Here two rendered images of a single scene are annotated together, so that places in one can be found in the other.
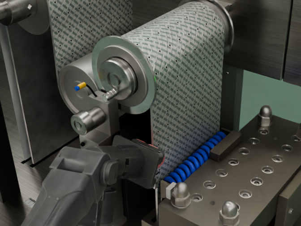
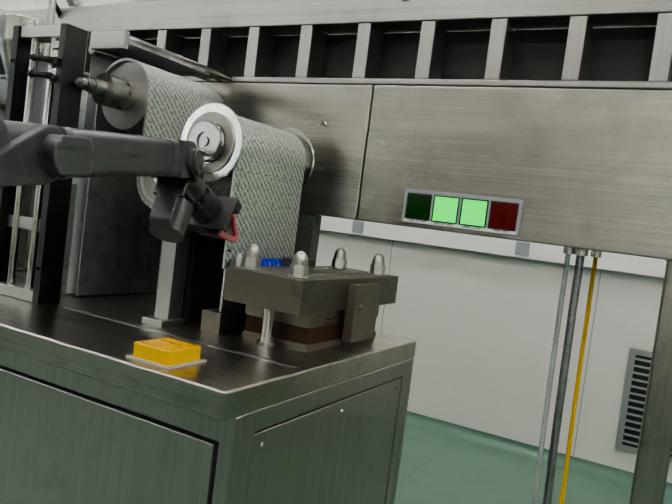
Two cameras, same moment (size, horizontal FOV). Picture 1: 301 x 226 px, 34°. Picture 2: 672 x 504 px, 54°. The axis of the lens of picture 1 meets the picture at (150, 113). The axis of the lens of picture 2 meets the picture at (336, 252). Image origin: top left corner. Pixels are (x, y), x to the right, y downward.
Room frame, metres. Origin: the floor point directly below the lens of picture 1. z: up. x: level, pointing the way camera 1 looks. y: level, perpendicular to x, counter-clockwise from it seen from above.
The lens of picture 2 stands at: (-0.50, 0.02, 1.14)
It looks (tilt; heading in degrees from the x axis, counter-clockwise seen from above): 3 degrees down; 349
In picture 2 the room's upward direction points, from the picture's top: 7 degrees clockwise
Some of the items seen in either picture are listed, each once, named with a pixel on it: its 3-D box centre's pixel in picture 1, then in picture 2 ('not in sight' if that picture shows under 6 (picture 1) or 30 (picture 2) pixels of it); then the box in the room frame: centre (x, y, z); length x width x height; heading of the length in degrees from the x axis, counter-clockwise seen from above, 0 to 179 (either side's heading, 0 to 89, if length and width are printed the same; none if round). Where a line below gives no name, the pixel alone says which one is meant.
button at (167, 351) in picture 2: not in sight; (167, 351); (0.49, 0.07, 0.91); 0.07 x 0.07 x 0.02; 51
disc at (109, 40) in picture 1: (122, 76); (211, 142); (0.77, 0.05, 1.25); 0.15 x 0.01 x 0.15; 51
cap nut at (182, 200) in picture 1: (181, 192); (252, 256); (0.68, -0.05, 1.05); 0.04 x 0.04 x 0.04
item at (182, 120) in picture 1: (189, 121); (265, 222); (0.83, -0.08, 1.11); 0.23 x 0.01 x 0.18; 141
